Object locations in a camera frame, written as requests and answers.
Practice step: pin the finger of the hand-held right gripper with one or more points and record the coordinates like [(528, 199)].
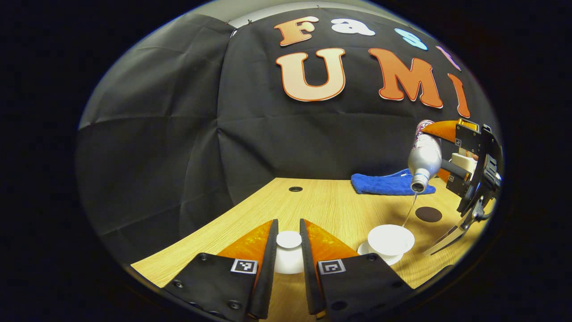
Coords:
[(458, 183), (467, 136)]

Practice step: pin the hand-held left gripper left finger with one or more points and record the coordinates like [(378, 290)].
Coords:
[(269, 268)]

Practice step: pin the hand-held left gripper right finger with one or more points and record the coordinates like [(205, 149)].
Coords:
[(308, 277)]

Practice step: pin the silver water bottle red label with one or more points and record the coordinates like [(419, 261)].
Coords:
[(424, 156)]

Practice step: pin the dark brown round coaster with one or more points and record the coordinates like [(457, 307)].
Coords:
[(428, 214)]

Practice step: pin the white teacup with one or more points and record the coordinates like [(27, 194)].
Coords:
[(389, 239)]

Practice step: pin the white toaster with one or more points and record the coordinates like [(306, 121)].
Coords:
[(464, 163)]

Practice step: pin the white saucer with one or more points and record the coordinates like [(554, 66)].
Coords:
[(364, 249)]

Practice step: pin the blue towel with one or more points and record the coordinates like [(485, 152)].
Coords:
[(380, 184)]

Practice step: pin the black backdrop cloth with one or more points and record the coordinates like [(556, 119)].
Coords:
[(156, 147)]

